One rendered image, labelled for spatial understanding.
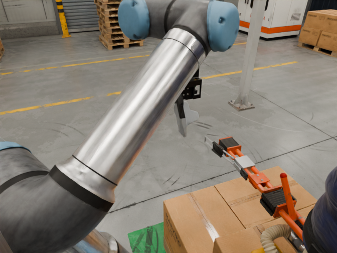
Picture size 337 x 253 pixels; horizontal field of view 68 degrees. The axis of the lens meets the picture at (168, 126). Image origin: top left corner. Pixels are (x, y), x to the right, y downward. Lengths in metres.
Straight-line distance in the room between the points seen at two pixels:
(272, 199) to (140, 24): 0.76
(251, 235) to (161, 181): 1.62
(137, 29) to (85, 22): 9.11
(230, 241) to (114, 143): 0.90
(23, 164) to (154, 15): 0.32
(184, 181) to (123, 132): 2.37
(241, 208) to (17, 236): 1.58
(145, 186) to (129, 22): 2.26
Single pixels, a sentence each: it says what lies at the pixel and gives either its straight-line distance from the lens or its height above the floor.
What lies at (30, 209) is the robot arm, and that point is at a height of 1.66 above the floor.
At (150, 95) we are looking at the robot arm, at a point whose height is 1.75.
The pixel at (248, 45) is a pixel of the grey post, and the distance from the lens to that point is 3.89.
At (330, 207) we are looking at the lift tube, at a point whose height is 1.42.
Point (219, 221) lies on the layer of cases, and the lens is 1.72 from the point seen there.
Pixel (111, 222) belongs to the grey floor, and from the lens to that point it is 2.41.
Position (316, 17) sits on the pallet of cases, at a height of 0.80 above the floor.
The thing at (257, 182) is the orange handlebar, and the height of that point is 1.19.
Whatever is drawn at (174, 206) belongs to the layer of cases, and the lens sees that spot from 1.76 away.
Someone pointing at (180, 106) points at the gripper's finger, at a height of 1.61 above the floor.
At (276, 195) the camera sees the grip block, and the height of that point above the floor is 1.20.
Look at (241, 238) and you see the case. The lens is 1.18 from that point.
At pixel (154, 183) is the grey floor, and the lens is 2.66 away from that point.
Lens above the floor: 1.90
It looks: 33 degrees down
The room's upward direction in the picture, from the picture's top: straight up
